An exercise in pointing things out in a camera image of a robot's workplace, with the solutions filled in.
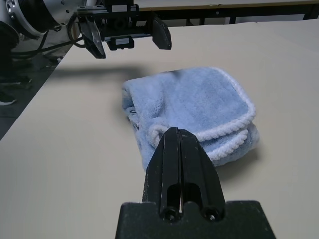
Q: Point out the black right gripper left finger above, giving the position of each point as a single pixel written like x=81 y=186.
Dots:
x=162 y=174

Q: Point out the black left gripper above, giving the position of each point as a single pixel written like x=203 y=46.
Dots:
x=119 y=25

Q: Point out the light blue towel white trim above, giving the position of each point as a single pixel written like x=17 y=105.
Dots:
x=199 y=104

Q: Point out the person's black trouser leg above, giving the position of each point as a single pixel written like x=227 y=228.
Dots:
x=6 y=49

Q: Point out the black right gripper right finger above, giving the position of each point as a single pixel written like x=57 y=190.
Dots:
x=199 y=179

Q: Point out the black sneaker white sole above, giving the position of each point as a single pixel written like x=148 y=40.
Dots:
x=6 y=99

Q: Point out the background table black frame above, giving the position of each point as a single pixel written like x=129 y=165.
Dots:
x=249 y=11

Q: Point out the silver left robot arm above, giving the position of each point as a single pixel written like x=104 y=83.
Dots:
x=37 y=15

